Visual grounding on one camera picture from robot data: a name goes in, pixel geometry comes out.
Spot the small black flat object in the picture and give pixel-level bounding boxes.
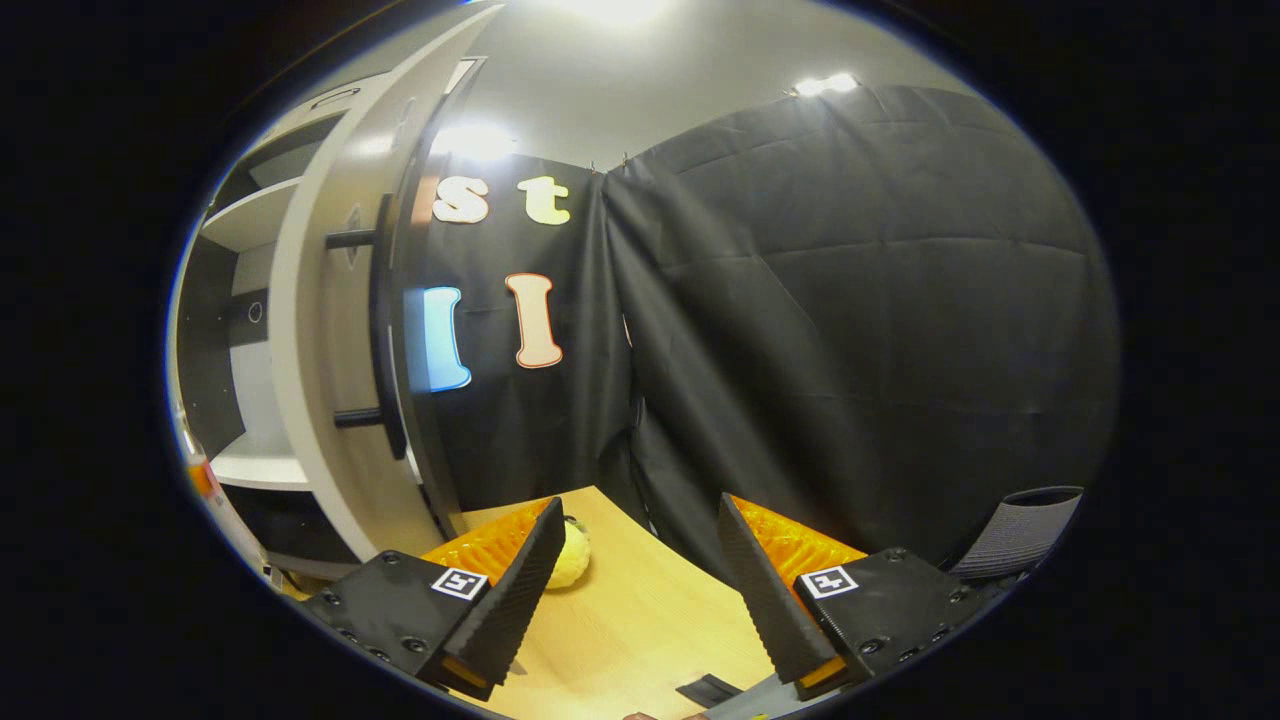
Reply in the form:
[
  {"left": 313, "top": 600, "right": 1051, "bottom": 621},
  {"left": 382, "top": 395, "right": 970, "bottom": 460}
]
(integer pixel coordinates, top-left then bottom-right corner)
[{"left": 675, "top": 673, "right": 743, "bottom": 709}]

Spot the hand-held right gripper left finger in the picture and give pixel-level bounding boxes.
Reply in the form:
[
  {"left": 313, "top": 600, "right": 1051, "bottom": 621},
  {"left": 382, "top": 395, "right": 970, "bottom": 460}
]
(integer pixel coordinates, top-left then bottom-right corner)
[{"left": 298, "top": 496, "right": 568, "bottom": 702}]

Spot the black backdrop cloth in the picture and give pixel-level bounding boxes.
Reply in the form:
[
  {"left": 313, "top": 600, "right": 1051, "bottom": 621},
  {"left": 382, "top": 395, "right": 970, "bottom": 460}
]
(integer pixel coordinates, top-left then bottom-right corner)
[{"left": 405, "top": 85, "right": 1121, "bottom": 586}]

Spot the small ceiling light panel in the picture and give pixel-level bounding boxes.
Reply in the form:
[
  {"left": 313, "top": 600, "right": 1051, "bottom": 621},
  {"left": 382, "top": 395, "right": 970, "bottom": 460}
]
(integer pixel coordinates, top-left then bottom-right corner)
[{"left": 790, "top": 72, "right": 861, "bottom": 98}]

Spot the yellow plush toy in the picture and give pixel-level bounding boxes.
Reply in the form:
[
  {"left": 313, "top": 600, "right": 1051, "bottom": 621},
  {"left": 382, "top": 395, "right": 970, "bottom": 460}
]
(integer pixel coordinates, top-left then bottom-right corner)
[{"left": 545, "top": 516, "right": 593, "bottom": 591}]

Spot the white cabinet door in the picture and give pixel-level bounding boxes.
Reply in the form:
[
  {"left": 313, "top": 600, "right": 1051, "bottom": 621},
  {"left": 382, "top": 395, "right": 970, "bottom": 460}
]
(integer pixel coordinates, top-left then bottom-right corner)
[{"left": 270, "top": 3, "right": 506, "bottom": 563}]

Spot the black right door handle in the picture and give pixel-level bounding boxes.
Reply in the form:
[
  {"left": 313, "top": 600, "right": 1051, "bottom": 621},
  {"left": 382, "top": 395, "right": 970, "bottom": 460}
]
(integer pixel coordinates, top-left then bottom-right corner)
[{"left": 325, "top": 193, "right": 409, "bottom": 461}]

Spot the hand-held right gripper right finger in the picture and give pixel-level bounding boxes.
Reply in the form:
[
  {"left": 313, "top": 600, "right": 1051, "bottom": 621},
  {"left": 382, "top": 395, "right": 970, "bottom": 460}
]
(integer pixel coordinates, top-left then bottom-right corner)
[{"left": 716, "top": 492, "right": 1003, "bottom": 703}]

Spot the white cabinet drawer front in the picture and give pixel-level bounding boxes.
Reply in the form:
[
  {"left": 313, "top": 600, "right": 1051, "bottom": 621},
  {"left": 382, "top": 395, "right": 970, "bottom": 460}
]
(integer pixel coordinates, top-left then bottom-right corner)
[{"left": 240, "top": 80, "right": 366, "bottom": 161}]

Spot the white and grey cabinet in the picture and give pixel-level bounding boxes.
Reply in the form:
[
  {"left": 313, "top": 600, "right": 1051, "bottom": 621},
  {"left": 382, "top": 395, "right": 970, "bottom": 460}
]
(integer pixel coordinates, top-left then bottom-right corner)
[{"left": 170, "top": 55, "right": 496, "bottom": 581}]

